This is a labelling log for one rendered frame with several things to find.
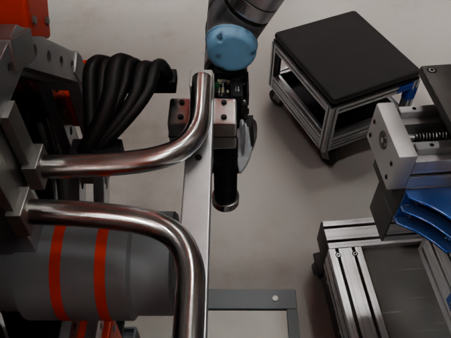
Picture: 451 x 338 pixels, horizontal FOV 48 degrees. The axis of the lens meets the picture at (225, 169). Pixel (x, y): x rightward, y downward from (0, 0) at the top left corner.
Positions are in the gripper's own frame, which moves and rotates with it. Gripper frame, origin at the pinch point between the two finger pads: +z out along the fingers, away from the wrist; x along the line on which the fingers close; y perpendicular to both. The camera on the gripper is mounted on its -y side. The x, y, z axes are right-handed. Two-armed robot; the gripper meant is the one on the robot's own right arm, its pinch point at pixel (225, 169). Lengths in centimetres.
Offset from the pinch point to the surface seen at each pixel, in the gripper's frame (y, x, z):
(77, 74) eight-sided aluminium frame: 13.2, -20.2, -5.6
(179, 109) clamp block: 12.0, -6.0, -0.1
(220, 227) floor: -83, -2, -45
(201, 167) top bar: 15.0, -2.6, 12.3
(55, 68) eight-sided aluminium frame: 19.0, -20.5, 0.1
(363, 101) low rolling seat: -55, 44, -75
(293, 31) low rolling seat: -49, 24, -105
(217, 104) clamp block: 12.0, -1.0, -1.0
